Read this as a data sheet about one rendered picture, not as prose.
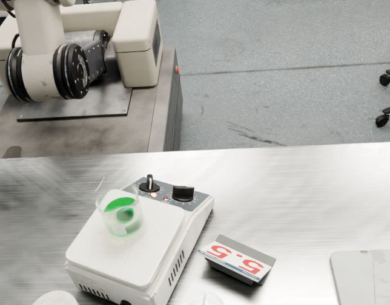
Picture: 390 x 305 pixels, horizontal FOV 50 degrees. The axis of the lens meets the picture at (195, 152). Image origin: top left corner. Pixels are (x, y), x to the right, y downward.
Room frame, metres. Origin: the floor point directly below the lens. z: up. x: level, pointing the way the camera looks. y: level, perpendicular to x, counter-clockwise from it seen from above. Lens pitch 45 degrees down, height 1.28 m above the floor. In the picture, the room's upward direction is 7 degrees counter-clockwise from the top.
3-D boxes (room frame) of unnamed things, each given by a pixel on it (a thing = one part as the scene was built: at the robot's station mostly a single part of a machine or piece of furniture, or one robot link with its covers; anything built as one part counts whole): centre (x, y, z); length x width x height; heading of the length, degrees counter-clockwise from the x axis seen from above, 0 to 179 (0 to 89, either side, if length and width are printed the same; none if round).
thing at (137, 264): (0.31, 0.10, 0.83); 0.12 x 0.12 x 0.01; 62
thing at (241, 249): (0.30, -0.04, 0.77); 0.09 x 0.06 x 0.04; 54
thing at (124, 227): (0.32, 0.10, 0.87); 0.06 x 0.05 x 0.08; 19
